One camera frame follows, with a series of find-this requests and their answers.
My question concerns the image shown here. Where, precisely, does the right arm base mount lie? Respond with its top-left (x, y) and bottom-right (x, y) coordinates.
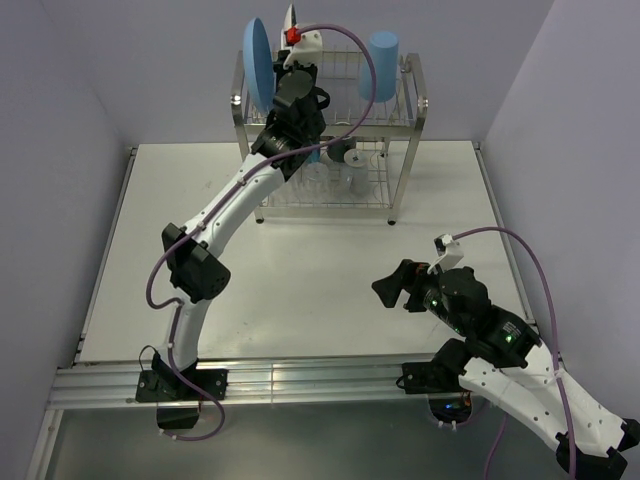
top-left (395, 361), bottom-right (473, 425)

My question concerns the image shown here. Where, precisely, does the aluminium frame rail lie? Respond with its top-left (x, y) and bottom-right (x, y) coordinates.
top-left (45, 354), bottom-right (433, 410)

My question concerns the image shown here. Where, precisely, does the blue flower mug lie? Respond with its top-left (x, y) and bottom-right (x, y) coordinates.
top-left (305, 149), bottom-right (322, 165)

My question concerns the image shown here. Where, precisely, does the steel two-tier dish rack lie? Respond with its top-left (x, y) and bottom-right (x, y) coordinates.
top-left (229, 43), bottom-right (430, 226)

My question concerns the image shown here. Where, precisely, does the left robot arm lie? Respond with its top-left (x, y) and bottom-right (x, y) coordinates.
top-left (151, 63), bottom-right (330, 400)

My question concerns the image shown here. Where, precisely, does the clear glass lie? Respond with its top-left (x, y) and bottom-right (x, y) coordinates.
top-left (301, 162), bottom-right (331, 204)

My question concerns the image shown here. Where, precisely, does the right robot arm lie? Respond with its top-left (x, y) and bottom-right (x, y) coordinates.
top-left (372, 259), bottom-right (639, 479)

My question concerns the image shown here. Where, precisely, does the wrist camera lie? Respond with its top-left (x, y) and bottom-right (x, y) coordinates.
top-left (280, 30), bottom-right (323, 69)
top-left (428, 234), bottom-right (464, 274)

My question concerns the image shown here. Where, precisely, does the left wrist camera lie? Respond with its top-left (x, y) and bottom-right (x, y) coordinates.
top-left (280, 30), bottom-right (323, 69)

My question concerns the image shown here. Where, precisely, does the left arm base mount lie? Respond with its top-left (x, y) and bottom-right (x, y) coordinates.
top-left (134, 369), bottom-right (228, 431)

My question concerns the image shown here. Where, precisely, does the blue plastic tumbler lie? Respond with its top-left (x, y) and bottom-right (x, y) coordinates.
top-left (358, 31), bottom-right (399, 103)

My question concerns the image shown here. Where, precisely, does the dark green mug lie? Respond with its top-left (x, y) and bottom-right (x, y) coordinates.
top-left (326, 137), bottom-right (357, 163)

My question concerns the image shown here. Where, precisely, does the white plate teal rim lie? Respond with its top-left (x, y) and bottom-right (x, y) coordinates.
top-left (280, 3), bottom-right (301, 50)

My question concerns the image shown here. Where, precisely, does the blue round plate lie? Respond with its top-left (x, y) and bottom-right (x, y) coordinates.
top-left (243, 17), bottom-right (275, 115)

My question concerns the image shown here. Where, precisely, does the light grey mug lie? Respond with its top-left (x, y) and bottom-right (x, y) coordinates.
top-left (344, 149), bottom-right (370, 196)

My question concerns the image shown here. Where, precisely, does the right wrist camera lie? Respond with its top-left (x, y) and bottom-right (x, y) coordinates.
top-left (428, 234), bottom-right (464, 274)

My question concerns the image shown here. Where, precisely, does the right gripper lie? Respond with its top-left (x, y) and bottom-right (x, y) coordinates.
top-left (370, 257), bottom-right (468, 334)

